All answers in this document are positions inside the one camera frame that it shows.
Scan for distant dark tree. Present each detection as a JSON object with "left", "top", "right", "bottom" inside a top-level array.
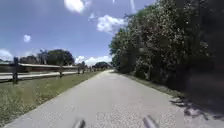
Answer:
[{"left": 92, "top": 61, "right": 113, "bottom": 70}]

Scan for grey paved path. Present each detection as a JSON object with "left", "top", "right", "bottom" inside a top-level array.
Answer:
[{"left": 2, "top": 69, "right": 224, "bottom": 128}]

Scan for grass verge under trees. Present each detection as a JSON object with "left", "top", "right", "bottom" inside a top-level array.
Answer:
[{"left": 114, "top": 70, "right": 188, "bottom": 99}]

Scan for dark tree clump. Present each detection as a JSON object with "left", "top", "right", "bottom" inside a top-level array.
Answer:
[{"left": 19, "top": 48, "right": 76, "bottom": 66}]

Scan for row of trees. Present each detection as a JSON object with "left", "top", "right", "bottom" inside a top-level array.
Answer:
[{"left": 108, "top": 0, "right": 224, "bottom": 111}]

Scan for robot's own part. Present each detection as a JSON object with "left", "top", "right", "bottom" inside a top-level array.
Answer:
[
  {"left": 142, "top": 115, "right": 160, "bottom": 128},
  {"left": 72, "top": 118, "right": 86, "bottom": 128}
]

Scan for grass strip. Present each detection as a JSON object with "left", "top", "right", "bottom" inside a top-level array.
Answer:
[{"left": 0, "top": 70, "right": 105, "bottom": 128}]

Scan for wooden rail fence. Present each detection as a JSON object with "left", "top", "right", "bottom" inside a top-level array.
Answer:
[{"left": 0, "top": 56, "right": 105, "bottom": 85}]

